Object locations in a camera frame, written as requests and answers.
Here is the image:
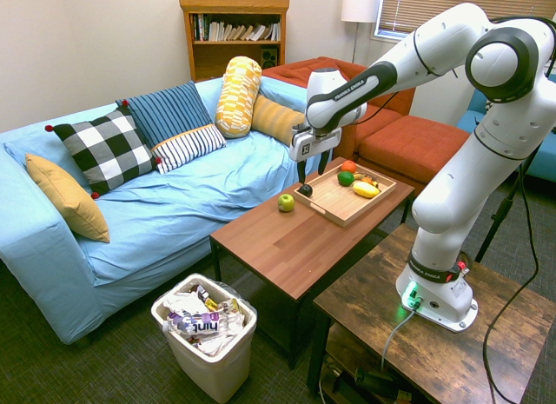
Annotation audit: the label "blue armchair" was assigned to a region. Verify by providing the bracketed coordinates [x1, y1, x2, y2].
[455, 72, 556, 184]

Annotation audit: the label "light blue sofa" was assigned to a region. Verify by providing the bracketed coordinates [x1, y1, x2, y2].
[0, 76, 336, 346]

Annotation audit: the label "wooden window blinds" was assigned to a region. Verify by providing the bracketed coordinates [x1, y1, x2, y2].
[374, 0, 556, 43]

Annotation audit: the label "black speaker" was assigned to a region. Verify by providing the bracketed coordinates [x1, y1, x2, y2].
[260, 46, 280, 70]

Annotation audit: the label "yellow lemon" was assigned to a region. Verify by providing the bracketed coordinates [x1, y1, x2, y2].
[352, 181, 381, 200]

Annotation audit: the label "yellow patterned bolster pillow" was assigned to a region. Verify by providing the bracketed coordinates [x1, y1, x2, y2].
[214, 56, 263, 139]

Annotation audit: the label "orange sofa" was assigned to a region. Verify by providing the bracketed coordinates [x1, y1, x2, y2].
[261, 56, 417, 162]

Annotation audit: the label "white navy striped pillow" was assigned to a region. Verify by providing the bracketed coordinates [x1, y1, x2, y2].
[150, 123, 228, 176]

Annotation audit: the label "white trash bin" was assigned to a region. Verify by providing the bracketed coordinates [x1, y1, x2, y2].
[150, 272, 259, 404]

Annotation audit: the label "grey base cable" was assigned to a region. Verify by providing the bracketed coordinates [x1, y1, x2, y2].
[380, 305, 419, 373]

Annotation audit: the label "rustic dark wood table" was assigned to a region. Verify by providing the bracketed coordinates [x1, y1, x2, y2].
[306, 223, 556, 404]

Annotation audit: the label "blue striped pillow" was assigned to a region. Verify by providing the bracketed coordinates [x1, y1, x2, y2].
[115, 80, 215, 150]

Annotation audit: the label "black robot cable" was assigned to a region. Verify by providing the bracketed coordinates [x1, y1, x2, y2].
[481, 162, 540, 404]

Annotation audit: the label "black device under table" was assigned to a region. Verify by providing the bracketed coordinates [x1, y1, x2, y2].
[353, 366, 400, 391]

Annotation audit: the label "wooden serving tray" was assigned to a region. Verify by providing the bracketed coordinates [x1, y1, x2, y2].
[293, 165, 398, 228]

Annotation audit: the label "plain mustard pillow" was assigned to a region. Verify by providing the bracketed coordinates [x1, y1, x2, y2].
[24, 153, 111, 244]

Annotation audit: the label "orange ottoman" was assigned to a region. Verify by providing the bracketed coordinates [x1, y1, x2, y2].
[356, 114, 472, 193]

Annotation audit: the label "mustard striped pillow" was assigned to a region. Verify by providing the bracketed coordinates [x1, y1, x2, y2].
[250, 94, 307, 146]

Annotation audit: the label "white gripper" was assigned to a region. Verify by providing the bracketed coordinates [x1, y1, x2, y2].
[289, 126, 343, 185]

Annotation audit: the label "brown wooden coffee table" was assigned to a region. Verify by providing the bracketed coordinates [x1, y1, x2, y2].
[209, 156, 416, 371]

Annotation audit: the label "wooden bookshelf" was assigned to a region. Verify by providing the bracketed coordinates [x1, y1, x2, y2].
[178, 0, 291, 83]

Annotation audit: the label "black white checkered pillow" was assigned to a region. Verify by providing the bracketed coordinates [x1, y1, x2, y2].
[44, 107, 163, 201]

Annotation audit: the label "crumpled hint packaging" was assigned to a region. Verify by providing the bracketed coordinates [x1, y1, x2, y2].
[166, 308, 245, 341]

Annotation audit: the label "white floor lamp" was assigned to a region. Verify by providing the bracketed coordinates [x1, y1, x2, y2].
[340, 0, 382, 65]

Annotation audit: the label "row of books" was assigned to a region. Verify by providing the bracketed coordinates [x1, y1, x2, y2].
[192, 13, 281, 43]

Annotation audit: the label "black tripod stand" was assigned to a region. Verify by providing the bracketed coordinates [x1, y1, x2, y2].
[473, 142, 545, 264]

